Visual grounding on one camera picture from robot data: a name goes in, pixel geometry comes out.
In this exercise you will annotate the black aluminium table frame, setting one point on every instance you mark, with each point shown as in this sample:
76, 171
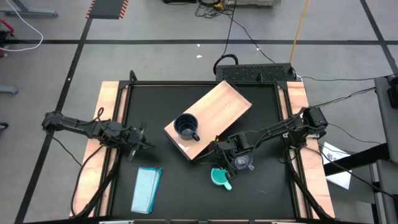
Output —
171, 83

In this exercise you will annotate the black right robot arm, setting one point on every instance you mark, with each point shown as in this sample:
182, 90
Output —
280, 127

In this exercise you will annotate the teal mug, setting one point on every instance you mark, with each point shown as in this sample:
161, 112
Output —
217, 177

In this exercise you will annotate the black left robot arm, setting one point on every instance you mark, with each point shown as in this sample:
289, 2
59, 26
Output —
71, 126

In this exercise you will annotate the grey equipment case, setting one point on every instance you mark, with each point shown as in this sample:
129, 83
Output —
255, 2

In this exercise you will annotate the black metal beam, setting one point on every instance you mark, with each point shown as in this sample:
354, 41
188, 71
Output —
357, 158

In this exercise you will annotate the grey metal stand leg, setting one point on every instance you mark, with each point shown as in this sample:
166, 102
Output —
37, 13

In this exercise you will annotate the white label strip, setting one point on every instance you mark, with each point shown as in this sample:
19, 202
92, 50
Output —
116, 222

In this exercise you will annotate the grey desk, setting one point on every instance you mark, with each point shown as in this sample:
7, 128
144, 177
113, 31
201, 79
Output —
384, 124

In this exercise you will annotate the black mat with hazard stripes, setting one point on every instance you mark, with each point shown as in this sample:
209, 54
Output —
107, 8

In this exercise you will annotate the red and black cart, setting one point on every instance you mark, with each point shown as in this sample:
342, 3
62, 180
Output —
9, 28

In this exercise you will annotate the black perforated computer case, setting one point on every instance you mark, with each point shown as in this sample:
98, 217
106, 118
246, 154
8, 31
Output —
252, 73

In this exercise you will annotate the light blue folded cloth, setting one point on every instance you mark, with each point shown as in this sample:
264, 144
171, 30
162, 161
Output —
146, 189

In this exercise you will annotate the black device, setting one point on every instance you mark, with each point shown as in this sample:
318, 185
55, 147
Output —
393, 96

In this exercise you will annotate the white paper sheet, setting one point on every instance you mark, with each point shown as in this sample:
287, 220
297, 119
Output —
340, 180

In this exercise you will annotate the yellow tag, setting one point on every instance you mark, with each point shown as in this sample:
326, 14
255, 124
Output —
214, 138

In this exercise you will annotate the clear glass mug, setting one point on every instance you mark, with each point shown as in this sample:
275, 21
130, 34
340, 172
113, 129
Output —
244, 162

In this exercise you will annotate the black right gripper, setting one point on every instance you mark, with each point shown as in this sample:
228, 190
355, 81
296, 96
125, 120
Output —
225, 154

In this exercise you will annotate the wooden side board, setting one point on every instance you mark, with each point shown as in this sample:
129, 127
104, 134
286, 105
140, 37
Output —
317, 186
93, 186

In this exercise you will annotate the black caster wheel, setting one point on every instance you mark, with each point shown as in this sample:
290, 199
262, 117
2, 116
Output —
3, 126

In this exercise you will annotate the black mug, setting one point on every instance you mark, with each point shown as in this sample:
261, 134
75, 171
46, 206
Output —
186, 127

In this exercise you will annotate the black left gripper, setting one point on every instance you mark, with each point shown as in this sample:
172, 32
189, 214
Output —
132, 137

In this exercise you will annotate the grey metal foot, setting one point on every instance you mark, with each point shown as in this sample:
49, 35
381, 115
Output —
7, 90

